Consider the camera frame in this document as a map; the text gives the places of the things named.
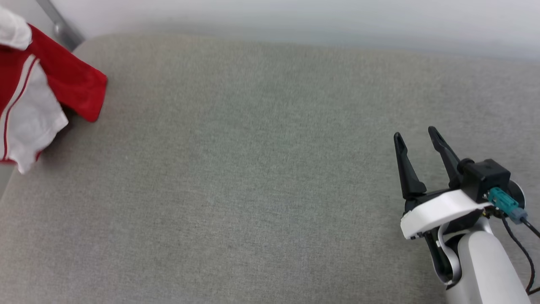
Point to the grey metal wall bar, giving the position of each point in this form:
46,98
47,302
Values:
63,29

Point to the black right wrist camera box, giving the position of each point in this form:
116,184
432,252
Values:
485,175

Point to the red white basketball jersey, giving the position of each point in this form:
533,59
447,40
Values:
63,76

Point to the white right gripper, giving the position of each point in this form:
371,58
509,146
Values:
438,211

